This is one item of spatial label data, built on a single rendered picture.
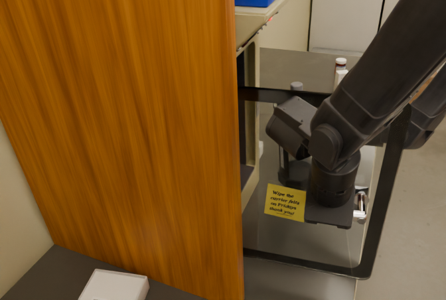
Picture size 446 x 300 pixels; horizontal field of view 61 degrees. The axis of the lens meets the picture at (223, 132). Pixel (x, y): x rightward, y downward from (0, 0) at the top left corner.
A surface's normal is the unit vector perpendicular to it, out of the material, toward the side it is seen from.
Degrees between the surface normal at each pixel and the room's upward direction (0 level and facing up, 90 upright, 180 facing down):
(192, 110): 90
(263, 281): 0
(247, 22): 90
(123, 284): 0
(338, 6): 90
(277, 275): 0
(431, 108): 55
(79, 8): 90
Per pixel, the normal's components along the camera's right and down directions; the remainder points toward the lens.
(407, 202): -0.05, -0.84
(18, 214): 0.92, 0.17
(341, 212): -0.18, -0.54
